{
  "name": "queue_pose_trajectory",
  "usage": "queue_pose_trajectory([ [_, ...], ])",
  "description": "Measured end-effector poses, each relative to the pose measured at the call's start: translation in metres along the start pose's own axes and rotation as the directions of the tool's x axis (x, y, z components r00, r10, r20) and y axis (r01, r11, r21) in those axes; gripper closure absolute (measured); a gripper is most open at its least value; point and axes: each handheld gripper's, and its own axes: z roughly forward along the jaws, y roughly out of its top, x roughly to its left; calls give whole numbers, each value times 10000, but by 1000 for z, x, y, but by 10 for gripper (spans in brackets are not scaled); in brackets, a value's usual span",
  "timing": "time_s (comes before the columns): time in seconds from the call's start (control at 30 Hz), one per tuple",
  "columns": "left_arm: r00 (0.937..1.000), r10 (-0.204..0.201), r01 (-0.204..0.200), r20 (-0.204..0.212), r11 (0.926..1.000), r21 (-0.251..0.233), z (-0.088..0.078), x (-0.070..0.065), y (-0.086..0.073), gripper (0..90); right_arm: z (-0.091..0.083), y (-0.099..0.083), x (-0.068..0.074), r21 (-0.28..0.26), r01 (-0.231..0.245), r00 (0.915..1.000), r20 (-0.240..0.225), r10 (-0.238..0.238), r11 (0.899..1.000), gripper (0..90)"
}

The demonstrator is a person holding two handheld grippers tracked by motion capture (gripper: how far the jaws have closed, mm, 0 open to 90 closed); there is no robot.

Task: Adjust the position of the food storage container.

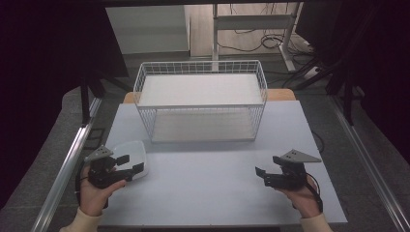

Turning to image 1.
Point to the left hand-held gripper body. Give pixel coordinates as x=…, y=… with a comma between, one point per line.
x=102, y=170

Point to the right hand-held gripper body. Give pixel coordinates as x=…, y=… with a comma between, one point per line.
x=291, y=175

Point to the white cabinet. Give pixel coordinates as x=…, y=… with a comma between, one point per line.
x=148, y=29

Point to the person's left hand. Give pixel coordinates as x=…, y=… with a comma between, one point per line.
x=94, y=196

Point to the wooden table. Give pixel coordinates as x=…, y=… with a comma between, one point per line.
x=282, y=94

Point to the aluminium rail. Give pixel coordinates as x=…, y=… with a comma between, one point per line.
x=66, y=174
x=367, y=161

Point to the black metal stand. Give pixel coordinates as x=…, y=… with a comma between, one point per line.
x=85, y=100
x=346, y=93

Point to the white square plate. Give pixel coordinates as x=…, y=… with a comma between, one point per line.
x=135, y=154

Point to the white power strip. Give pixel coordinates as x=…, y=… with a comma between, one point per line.
x=312, y=72

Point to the person's right hand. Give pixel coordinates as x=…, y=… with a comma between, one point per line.
x=304, y=201

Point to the white metal desk frame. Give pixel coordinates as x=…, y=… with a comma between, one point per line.
x=254, y=22

